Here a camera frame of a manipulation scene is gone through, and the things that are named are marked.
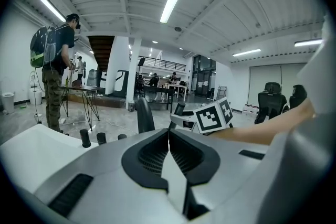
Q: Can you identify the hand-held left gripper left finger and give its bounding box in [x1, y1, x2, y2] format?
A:
[34, 128, 185, 220]

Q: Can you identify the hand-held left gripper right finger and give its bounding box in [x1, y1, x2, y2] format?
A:
[169, 128, 274, 220]

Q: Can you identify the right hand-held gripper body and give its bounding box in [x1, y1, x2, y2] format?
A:
[183, 97, 234, 136]

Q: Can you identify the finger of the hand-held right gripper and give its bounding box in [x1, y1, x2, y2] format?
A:
[170, 113, 188, 128]

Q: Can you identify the black corded handheld tool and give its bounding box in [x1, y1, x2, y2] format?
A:
[167, 101, 186, 130]

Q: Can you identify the person's right forearm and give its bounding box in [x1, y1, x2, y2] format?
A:
[209, 99, 317, 145]

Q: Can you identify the white bathtub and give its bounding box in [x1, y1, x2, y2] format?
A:
[0, 123, 190, 218]

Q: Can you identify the folded metal trolley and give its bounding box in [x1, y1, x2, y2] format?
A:
[216, 86, 228, 100]

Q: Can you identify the white table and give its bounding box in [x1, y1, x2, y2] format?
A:
[167, 83, 188, 102]

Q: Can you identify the black curved faucet spout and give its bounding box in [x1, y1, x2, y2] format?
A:
[136, 97, 156, 134]

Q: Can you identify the black bench table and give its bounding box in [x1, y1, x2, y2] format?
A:
[143, 86, 175, 110]

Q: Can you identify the row of white plastic jugs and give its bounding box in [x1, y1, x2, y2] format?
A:
[243, 103, 259, 115]

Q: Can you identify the black mezzanine railing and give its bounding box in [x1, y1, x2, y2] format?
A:
[130, 56, 187, 71]

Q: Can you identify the black office chair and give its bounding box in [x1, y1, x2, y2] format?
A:
[254, 82, 288, 125]
[288, 84, 308, 111]

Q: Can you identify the white square pillar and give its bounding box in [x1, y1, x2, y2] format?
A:
[125, 38, 142, 111]

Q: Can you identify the white cabin with black trim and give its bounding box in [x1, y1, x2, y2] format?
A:
[101, 70, 129, 99]

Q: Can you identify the long ceiling light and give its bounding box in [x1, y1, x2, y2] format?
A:
[293, 38, 323, 47]
[160, 0, 187, 24]
[232, 48, 262, 57]
[39, 0, 66, 22]

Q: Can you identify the dark wooden staircase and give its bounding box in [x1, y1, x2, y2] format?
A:
[88, 35, 116, 71]

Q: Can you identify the white waste bin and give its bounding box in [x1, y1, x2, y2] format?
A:
[2, 92, 15, 114]

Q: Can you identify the dark table with wire legs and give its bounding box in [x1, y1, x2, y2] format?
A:
[60, 86, 102, 131]

